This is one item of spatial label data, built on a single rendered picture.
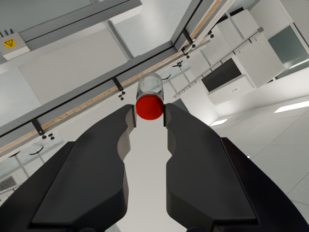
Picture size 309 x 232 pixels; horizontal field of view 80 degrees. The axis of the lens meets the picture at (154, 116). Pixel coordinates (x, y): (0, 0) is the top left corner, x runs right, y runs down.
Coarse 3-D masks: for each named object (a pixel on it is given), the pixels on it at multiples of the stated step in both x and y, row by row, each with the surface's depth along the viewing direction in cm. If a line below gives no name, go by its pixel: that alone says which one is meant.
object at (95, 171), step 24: (120, 120) 10; (96, 144) 9; (120, 144) 9; (72, 168) 7; (96, 168) 7; (120, 168) 7; (48, 192) 6; (72, 192) 6; (96, 192) 6; (120, 192) 7; (48, 216) 6; (72, 216) 6; (96, 216) 6; (120, 216) 7
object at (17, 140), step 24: (168, 48) 116; (120, 72) 107; (144, 72) 116; (72, 96) 99; (96, 96) 102; (120, 96) 117; (24, 120) 92; (48, 120) 94; (72, 120) 105; (0, 144) 88; (24, 144) 92
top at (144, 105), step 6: (144, 96) 13; (150, 96) 13; (156, 96) 13; (138, 102) 13; (144, 102) 13; (150, 102) 13; (156, 102) 13; (162, 102) 13; (138, 108) 13; (144, 108) 13; (150, 108) 13; (156, 108) 13; (162, 108) 13; (138, 114) 13; (144, 114) 13; (150, 114) 13; (156, 114) 13; (150, 120) 14
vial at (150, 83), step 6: (150, 72) 16; (144, 78) 15; (150, 78) 15; (156, 78) 15; (138, 84) 15; (144, 84) 14; (150, 84) 14; (156, 84) 14; (162, 84) 16; (138, 90) 14; (144, 90) 14; (150, 90) 14; (156, 90) 14; (162, 90) 14; (138, 96) 14; (162, 96) 14
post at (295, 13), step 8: (280, 0) 46; (288, 0) 45; (296, 0) 44; (304, 0) 42; (288, 8) 46; (296, 8) 44; (304, 8) 43; (296, 16) 45; (304, 16) 44; (296, 24) 46; (304, 24) 45; (304, 32) 46
